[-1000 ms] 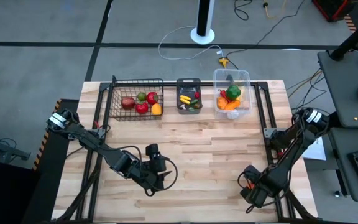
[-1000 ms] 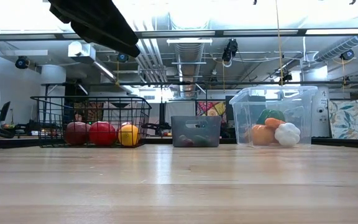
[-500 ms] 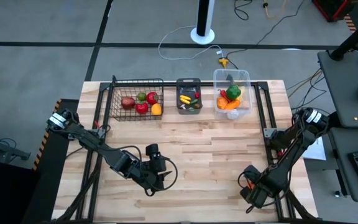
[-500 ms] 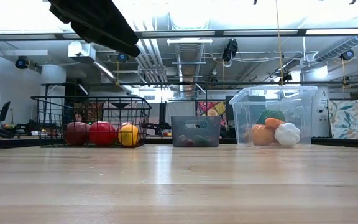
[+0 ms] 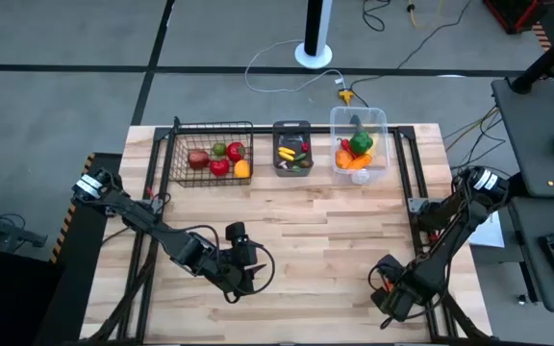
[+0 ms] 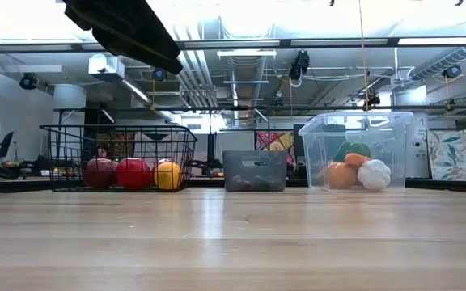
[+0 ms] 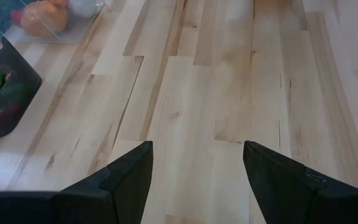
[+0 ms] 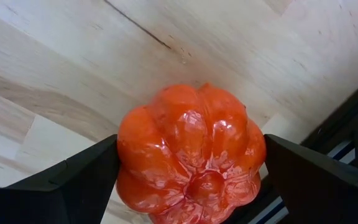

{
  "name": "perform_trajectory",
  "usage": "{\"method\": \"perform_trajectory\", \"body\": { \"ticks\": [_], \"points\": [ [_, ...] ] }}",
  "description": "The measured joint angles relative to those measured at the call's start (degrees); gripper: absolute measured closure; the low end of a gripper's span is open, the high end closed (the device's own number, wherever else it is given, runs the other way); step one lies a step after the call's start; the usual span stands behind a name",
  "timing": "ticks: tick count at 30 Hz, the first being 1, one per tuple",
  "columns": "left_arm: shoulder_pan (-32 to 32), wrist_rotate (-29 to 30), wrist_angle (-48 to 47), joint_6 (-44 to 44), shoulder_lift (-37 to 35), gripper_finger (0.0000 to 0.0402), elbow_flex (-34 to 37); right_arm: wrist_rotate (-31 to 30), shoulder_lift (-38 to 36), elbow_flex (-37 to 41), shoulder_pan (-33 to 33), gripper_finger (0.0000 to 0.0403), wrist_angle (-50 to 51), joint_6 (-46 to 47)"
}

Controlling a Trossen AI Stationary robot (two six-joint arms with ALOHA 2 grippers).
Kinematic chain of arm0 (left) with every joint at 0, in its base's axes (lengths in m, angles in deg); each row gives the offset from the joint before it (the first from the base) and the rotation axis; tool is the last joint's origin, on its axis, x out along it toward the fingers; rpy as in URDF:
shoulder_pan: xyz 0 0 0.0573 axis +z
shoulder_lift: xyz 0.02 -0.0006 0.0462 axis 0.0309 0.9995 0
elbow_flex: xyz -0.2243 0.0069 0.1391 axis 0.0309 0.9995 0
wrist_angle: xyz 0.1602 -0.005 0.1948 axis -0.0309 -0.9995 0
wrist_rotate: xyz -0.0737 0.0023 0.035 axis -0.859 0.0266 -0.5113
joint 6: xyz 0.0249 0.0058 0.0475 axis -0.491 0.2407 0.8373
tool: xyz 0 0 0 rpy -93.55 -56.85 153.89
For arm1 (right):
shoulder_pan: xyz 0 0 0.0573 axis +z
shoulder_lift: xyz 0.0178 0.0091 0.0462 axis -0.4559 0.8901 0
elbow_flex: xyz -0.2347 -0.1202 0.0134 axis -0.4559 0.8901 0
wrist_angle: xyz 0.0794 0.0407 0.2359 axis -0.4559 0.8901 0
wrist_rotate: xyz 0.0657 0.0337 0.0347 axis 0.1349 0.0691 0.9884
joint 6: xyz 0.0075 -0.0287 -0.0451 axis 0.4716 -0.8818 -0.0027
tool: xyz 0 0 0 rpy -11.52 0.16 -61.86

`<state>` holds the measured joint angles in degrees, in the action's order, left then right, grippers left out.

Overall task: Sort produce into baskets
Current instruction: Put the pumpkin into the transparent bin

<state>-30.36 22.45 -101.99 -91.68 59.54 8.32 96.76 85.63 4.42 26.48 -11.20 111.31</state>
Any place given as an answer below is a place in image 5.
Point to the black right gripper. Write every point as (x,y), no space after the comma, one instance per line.
(397,300)

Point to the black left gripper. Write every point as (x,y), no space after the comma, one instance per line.
(241,269)

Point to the yellow lemon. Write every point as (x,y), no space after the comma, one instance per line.
(242,168)

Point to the red round tomato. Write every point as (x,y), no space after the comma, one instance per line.
(219,168)

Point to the white mushroom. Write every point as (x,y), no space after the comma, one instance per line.
(283,165)

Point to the small brown potato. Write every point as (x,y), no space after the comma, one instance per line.
(304,164)

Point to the small yellow pepper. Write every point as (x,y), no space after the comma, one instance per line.
(286,157)
(286,150)

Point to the red bell pepper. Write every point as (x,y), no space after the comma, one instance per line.
(234,152)

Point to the small green pepper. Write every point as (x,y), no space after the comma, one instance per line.
(300,156)

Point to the dark red apple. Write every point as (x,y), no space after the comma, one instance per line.
(198,159)

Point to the green lime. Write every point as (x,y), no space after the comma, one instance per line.
(219,149)

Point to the small red pepper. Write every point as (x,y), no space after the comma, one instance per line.
(305,146)

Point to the long orange pepper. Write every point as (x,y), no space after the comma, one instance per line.
(361,162)

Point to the smooth orange round vegetable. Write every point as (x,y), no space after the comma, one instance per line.
(343,159)

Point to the green bell pepper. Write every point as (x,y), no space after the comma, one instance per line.
(361,142)

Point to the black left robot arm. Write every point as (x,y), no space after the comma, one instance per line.
(161,233)

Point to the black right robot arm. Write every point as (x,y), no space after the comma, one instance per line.
(450,245)

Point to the grey plastic bin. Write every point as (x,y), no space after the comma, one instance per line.
(293,171)

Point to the white paper sheet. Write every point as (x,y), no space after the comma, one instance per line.
(491,235)

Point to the grey desk with keyboard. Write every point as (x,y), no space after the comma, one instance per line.
(527,250)

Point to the black hazard-striped platform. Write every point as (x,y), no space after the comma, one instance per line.
(80,288)

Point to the clear plastic bin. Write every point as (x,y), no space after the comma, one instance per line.
(380,120)

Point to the yellow plug adapter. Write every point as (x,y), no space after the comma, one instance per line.
(345,95)

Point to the white floor pole stand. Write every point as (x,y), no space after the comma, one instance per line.
(313,55)

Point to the dark green floor mat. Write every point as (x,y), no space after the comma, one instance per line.
(7,307)

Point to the grey metal stand leg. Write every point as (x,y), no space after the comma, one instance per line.
(3,230)

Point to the red and black toolbox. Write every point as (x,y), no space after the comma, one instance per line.
(512,14)

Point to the grey metal bracket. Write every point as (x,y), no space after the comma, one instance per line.
(415,205)
(154,205)

